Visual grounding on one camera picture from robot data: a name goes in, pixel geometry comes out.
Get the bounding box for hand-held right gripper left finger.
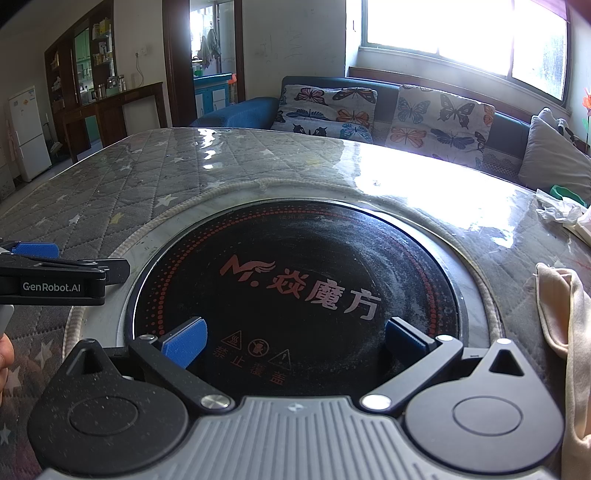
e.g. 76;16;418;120
54;316;234;416

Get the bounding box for dark wooden cabinet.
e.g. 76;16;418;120
44;0;167;162

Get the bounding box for dark wooden door frame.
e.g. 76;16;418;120
163;0;245;127

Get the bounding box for white refrigerator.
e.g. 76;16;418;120
7;85;52;183

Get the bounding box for blue sofa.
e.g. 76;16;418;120
189;76;591;195

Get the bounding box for grey cushion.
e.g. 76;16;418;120
518;115;591;206

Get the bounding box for blue cabinet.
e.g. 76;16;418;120
193;71;237;118

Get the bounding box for green plastic item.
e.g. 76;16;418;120
549;185;587;204

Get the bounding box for butterfly print cushion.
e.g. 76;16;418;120
385;84;496;169
270;84;379;144

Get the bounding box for round black induction cooktop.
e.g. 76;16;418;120
126;198;462;400

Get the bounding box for window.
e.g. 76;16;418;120
360;0;571;104

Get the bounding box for black and white cushion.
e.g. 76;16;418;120
538;107;583;144

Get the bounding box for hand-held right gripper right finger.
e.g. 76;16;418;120
362;318;543;411

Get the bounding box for hanging clothes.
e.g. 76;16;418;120
198;28;222;61

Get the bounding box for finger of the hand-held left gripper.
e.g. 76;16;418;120
0;240;60;260
28;258;131;284

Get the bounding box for grey quilted star table cover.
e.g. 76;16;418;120
0;127;591;480

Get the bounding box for clear plastic bag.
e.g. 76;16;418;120
536;187;589;223

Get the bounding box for person's left hand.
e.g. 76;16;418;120
0;333;16;372

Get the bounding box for cream shirt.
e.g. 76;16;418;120
536;262;591;480

